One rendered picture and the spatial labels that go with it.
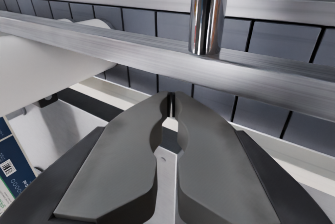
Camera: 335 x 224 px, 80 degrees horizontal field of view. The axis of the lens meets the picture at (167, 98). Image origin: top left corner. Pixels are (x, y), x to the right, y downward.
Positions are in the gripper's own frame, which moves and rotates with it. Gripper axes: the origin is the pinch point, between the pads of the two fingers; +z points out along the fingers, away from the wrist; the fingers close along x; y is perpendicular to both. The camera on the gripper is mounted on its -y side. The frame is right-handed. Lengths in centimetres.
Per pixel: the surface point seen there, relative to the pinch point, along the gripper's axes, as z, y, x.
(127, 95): 5.8, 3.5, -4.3
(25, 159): 21, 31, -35
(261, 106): 2.4, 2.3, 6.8
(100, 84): 7.8, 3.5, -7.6
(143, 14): 7.8, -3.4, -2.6
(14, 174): 19, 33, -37
